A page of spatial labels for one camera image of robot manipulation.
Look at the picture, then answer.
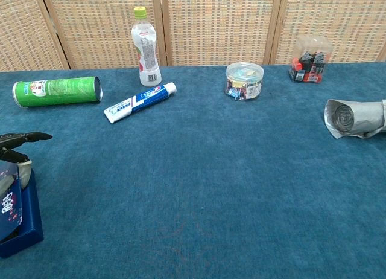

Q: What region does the grey garbage bag roll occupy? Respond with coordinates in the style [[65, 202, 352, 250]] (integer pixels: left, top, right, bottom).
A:
[[324, 98, 386, 140]]

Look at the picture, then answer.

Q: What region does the woven wooden folding screen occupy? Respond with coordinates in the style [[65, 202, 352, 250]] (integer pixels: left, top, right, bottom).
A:
[[0, 0, 386, 73]]

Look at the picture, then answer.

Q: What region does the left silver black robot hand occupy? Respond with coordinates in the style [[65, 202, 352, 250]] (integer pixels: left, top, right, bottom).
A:
[[0, 132, 54, 186]]

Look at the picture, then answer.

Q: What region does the green chip can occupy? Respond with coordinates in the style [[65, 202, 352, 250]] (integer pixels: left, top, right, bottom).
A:
[[12, 76, 104, 109]]

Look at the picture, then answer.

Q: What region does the blue cardboard glasses case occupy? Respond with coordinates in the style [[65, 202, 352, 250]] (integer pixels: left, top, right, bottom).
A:
[[0, 161, 45, 259]]

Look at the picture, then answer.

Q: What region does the round clear binder clip jar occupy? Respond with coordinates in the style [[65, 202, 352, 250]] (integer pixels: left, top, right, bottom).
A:
[[224, 62, 265, 101]]

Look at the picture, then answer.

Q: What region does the blue white toothpaste tube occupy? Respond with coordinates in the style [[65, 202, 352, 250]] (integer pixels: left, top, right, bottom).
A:
[[103, 82, 177, 124]]

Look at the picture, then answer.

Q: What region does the blue table cloth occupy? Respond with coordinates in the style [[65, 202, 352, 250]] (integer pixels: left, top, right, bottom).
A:
[[0, 60, 386, 279]]

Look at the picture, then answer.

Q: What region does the clear drink bottle yellow cap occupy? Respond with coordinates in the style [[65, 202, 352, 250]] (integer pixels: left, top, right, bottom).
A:
[[131, 6, 162, 88]]

